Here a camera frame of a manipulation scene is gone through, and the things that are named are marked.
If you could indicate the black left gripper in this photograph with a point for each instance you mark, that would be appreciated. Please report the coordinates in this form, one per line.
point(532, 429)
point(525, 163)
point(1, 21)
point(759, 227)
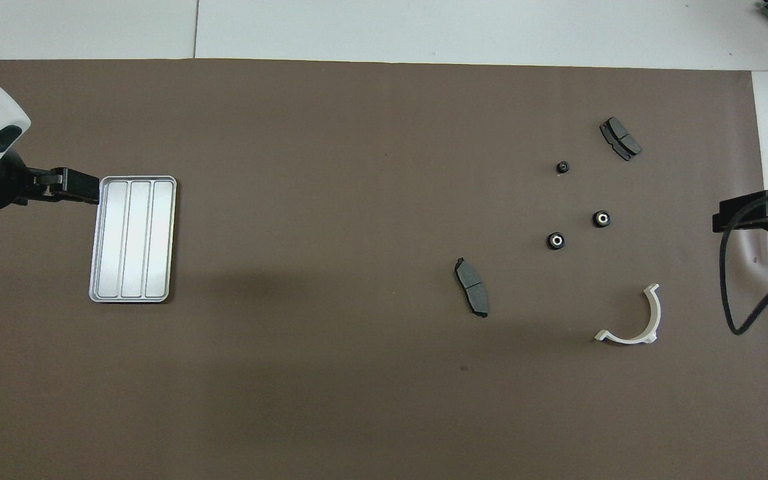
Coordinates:
point(0, 190)

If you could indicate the small black bearing gear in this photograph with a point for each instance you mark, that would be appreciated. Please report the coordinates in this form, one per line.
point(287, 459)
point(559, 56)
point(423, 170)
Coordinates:
point(562, 166)

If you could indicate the silver metal tray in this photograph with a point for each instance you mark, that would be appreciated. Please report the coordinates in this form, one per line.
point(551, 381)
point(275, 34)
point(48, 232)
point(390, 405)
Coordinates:
point(132, 240)

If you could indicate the thick dark brake pad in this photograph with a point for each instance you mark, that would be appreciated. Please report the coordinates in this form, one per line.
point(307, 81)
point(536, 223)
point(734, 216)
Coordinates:
point(622, 138)

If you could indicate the brown paper mat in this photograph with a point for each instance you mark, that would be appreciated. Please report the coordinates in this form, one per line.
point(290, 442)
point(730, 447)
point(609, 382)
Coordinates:
point(357, 200)

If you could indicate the thin dark brake pad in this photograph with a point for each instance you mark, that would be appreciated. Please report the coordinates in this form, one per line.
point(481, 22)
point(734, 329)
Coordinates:
point(471, 286)

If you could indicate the white curved plastic bracket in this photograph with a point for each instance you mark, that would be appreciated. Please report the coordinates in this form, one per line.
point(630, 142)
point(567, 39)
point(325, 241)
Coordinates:
point(627, 340)

